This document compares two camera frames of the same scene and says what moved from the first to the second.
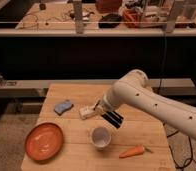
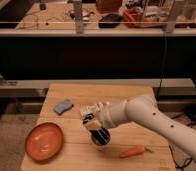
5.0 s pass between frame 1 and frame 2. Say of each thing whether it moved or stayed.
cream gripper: moved
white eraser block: stayed
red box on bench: stayed
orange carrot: stayed
